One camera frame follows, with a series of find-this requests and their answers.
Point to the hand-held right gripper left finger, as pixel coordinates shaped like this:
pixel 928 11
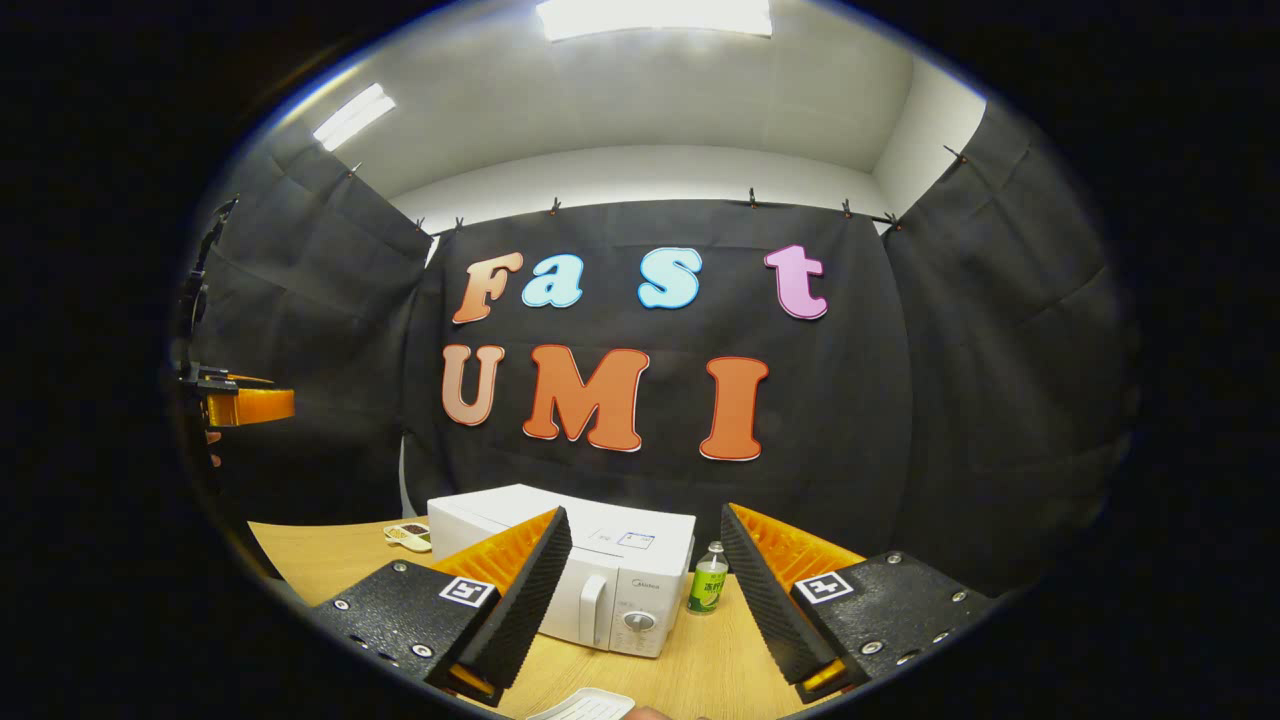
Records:
pixel 525 600

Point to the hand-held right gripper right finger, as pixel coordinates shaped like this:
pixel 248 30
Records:
pixel 770 600

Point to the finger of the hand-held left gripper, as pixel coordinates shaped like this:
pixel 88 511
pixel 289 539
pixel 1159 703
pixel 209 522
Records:
pixel 250 380
pixel 258 406

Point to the white microwave oven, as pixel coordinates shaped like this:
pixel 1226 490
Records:
pixel 640 560

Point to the green label drink bottle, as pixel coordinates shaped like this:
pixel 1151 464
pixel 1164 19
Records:
pixel 707 590

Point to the small white square dish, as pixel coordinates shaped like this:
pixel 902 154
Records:
pixel 585 706

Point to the white divided snack dish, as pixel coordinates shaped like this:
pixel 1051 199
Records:
pixel 410 536

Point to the narrow ceiling light strip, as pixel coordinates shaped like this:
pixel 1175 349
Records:
pixel 354 117

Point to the wide ceiling light panel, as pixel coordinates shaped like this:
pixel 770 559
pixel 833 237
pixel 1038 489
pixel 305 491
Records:
pixel 655 18

